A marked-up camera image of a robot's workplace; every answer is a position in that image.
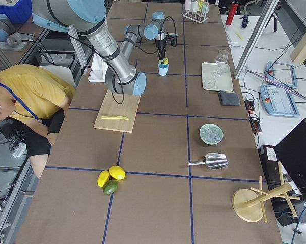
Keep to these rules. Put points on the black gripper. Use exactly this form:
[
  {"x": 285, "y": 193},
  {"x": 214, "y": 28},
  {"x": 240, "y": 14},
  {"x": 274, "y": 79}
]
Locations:
[{"x": 161, "y": 45}]

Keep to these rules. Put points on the yellow lemon slice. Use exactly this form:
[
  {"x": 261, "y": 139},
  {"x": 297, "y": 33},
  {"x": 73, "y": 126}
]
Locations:
[{"x": 164, "y": 61}]

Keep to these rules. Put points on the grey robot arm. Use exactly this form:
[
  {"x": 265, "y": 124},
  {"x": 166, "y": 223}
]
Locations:
[
  {"x": 88, "y": 18},
  {"x": 8, "y": 33}
]

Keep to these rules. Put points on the light blue paper cup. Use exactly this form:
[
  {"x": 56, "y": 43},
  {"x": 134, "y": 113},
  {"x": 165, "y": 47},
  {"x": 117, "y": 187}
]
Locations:
[{"x": 163, "y": 69}]

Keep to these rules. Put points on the yellow whole lemon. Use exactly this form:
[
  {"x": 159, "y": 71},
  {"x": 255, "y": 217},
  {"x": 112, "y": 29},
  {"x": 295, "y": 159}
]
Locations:
[
  {"x": 117, "y": 172},
  {"x": 103, "y": 178}
]

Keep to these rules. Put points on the cream bear serving tray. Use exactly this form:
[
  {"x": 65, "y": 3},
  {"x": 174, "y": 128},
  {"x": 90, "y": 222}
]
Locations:
[{"x": 215, "y": 78}]

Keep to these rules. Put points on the clear wine glass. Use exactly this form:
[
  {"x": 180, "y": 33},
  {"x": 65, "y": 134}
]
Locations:
[{"x": 220, "y": 60}]

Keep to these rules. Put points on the bamboo cutting board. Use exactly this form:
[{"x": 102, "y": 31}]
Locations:
[{"x": 118, "y": 105}]

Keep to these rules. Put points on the yellow plastic knife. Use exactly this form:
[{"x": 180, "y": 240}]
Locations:
[{"x": 114, "y": 117}]

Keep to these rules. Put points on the grey folded cloth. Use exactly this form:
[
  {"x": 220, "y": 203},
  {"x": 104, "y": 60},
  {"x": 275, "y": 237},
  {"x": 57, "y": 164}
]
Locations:
[{"x": 228, "y": 98}]

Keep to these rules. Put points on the red bottle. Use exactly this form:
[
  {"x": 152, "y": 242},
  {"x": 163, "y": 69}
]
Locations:
[{"x": 232, "y": 12}]

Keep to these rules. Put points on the green bowl of ice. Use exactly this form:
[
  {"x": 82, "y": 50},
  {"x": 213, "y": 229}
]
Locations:
[{"x": 211, "y": 134}]

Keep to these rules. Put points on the white chair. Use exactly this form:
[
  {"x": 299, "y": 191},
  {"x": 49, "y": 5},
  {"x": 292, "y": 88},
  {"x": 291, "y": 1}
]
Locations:
[{"x": 63, "y": 72}]

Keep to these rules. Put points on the black power strip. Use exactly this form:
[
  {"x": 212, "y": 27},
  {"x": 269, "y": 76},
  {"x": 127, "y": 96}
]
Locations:
[{"x": 253, "y": 118}]

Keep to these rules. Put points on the steel ice scoop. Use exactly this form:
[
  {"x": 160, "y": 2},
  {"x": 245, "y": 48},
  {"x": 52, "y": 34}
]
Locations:
[{"x": 213, "y": 161}]

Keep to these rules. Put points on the blue teach pendant far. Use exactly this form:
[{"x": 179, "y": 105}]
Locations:
[{"x": 281, "y": 72}]

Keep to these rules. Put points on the blue teach pendant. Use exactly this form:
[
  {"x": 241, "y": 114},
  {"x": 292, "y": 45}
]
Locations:
[
  {"x": 281, "y": 72},
  {"x": 278, "y": 102}
]

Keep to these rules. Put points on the blue teach pendant near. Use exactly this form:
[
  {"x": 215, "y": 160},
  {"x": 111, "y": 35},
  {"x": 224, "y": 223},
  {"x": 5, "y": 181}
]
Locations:
[{"x": 278, "y": 102}]

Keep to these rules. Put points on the person in yellow shirt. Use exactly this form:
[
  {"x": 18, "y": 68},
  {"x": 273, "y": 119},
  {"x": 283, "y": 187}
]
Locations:
[{"x": 37, "y": 100}]

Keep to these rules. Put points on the green lime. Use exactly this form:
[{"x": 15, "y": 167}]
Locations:
[{"x": 110, "y": 187}]

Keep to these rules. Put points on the black computer monitor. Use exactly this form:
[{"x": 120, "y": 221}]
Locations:
[{"x": 291, "y": 152}]

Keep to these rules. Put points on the white wire cup rack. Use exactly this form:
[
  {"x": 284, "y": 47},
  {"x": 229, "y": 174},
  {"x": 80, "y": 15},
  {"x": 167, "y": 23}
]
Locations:
[{"x": 196, "y": 10}]

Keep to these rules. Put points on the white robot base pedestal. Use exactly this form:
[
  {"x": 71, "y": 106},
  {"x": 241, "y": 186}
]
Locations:
[{"x": 98, "y": 70}]

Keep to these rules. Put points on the aluminium frame post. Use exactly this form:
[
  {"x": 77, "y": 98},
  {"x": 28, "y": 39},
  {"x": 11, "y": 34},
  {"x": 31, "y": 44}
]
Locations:
[{"x": 261, "y": 23}]

